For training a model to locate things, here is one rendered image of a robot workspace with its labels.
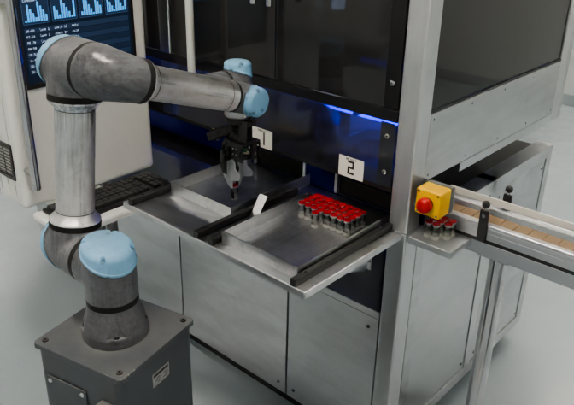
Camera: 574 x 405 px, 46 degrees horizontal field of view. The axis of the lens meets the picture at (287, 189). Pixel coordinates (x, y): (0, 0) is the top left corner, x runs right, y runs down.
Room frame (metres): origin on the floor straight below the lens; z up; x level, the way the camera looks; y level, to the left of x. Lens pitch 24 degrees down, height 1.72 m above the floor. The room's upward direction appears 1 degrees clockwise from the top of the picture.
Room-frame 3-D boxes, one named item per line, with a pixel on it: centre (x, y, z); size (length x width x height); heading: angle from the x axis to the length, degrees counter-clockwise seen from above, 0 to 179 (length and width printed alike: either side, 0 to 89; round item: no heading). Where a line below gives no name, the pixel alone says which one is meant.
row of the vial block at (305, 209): (1.64, -0.10, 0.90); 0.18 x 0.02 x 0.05; 49
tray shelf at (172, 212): (1.72, 0.06, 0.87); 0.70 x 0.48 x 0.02; 49
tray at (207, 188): (1.88, 0.14, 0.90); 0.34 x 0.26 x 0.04; 139
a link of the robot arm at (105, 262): (1.28, 0.39, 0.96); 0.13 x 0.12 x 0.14; 48
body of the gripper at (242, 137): (1.74, 0.13, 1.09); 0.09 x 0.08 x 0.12; 49
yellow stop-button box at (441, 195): (1.58, -0.38, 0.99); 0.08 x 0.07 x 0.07; 139
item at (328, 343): (2.65, 0.12, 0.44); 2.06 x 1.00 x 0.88; 49
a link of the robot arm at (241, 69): (1.75, 0.14, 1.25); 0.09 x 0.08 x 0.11; 138
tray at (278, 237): (1.58, -0.04, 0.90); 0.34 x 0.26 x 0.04; 139
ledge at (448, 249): (1.60, -0.42, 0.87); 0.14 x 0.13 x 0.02; 139
